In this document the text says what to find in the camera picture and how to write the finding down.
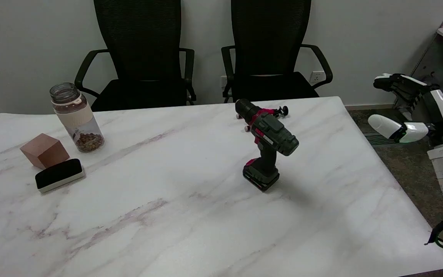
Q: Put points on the black white board eraser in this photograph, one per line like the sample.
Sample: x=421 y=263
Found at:
x=59 y=174

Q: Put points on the white wall power socket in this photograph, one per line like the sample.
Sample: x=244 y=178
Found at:
x=317 y=77
x=223 y=82

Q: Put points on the black and red power drill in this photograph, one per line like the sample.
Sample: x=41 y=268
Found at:
x=271 y=132

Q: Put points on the dark floor vent grille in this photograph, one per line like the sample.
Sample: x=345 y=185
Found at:
x=375 y=139

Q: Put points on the glass jar with beige sleeve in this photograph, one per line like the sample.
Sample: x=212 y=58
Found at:
x=76 y=117

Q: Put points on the black mesh office chair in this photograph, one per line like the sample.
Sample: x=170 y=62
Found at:
x=269 y=54
x=140 y=57

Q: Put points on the brown wooden cube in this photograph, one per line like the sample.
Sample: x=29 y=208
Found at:
x=44 y=151

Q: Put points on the grey cartoon desk panel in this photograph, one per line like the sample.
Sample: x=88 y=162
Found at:
x=431 y=57

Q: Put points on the small red black toy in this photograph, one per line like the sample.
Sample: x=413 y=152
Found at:
x=281 y=111

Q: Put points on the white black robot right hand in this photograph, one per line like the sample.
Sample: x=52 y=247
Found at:
x=438 y=111

